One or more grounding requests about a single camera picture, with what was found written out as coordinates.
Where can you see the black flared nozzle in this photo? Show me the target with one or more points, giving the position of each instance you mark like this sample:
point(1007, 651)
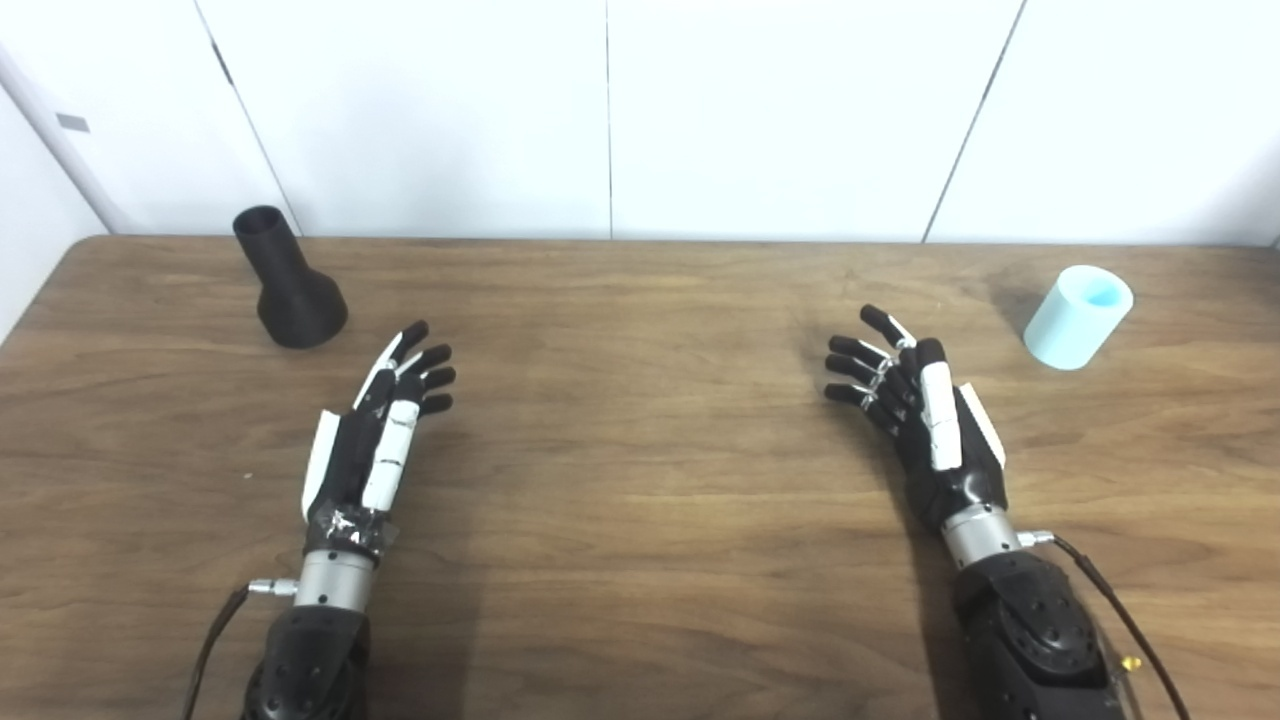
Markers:
point(300, 305)

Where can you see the grey wall label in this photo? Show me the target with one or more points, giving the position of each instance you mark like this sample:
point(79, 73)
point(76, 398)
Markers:
point(72, 122)

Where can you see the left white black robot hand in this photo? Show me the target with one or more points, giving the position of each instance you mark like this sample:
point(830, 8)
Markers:
point(385, 470)

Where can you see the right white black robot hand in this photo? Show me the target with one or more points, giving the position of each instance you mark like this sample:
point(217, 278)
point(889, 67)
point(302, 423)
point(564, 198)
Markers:
point(940, 430)

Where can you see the black wall panel hinge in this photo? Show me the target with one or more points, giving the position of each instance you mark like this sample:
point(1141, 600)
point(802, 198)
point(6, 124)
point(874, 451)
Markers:
point(222, 62)

